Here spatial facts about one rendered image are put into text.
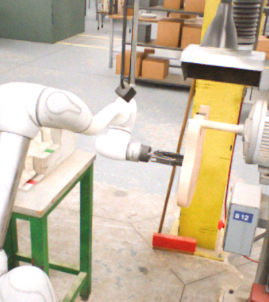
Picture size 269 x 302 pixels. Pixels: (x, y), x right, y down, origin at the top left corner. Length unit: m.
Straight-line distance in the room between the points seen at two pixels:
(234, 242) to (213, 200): 1.35
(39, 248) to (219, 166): 1.37
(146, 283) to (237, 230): 1.36
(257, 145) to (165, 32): 5.09
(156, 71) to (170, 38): 0.56
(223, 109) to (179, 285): 1.12
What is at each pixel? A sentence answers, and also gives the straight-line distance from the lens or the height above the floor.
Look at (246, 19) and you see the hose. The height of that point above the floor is 1.66.
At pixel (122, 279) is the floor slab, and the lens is 2.80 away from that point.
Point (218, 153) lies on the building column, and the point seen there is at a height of 0.76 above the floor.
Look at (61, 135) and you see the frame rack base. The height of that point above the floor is 1.07.
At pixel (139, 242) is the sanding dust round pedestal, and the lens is 3.10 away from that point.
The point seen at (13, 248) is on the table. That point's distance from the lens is 2.64.
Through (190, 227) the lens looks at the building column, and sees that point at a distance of 3.01.
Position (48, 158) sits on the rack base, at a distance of 1.94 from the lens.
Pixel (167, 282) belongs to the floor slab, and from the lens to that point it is 2.81.
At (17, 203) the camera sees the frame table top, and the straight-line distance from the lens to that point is 1.76.
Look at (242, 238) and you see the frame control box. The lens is 1.53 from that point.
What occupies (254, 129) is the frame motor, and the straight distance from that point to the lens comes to 1.60.
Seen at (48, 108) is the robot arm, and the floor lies 1.40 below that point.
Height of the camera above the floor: 1.84
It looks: 25 degrees down
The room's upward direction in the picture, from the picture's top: 4 degrees clockwise
